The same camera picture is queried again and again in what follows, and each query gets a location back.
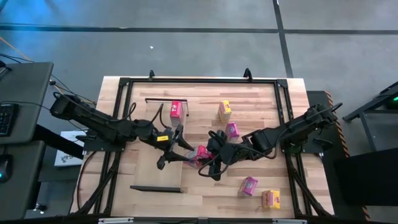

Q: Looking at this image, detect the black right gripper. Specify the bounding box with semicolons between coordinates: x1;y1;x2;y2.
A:
200;130;250;182

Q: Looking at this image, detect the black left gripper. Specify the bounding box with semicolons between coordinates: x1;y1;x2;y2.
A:
144;124;197;170

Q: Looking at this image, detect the red Froot Loops cereal box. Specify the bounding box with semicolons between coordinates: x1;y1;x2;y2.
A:
183;144;216;169
169;100;184;128

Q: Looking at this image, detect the purple Raisin Bran cereal box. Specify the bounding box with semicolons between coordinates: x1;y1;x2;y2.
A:
238;175;259;197
225;121;241;142

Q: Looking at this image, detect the yellow Corn Pops cereal box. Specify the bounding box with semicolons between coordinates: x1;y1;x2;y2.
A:
217;99;233;124
261;189;281;210

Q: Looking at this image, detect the white printed box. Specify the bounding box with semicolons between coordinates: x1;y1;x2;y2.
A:
53;129;88;168

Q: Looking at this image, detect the black mat with hazard stripes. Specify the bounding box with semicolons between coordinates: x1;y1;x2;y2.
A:
306;90;373;222

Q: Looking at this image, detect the black desk support bar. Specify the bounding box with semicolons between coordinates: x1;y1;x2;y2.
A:
32;124;85;160

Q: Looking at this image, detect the desk caster wheel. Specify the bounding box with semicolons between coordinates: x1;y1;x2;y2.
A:
32;202;49;215

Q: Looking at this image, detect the large black box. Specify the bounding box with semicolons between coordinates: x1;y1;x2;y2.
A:
333;146;398;207

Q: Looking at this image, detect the grey desk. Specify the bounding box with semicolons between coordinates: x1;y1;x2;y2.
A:
0;139;47;221
0;61;54;146

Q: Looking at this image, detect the black computer mouse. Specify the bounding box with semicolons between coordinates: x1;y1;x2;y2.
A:
0;154;14;184

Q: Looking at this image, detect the black keyboard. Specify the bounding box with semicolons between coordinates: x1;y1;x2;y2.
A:
0;103;19;138

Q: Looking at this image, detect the black metal cart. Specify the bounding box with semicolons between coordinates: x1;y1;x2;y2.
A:
341;80;398;153

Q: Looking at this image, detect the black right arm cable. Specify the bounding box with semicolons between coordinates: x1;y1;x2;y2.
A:
197;152;225;179

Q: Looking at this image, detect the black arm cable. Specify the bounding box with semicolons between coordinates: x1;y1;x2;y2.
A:
123;101;172;129
197;152;225;179

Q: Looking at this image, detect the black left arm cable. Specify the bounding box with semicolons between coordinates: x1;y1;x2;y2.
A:
123;101;172;129

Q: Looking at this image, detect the black aluminium table frame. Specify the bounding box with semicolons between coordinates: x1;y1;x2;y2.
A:
70;76;335;218

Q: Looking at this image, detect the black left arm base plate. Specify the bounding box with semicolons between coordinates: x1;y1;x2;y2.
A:
75;133;125;153

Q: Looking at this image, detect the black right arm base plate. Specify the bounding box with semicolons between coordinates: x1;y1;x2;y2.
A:
281;136;333;155

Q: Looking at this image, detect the silver metal bracket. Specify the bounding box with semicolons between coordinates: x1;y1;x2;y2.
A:
98;217;134;224
272;218;308;224

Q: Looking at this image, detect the black floor cable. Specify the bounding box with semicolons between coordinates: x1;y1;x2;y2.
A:
0;52;35;63

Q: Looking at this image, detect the orange floor cable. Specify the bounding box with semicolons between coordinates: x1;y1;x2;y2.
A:
0;36;96;105

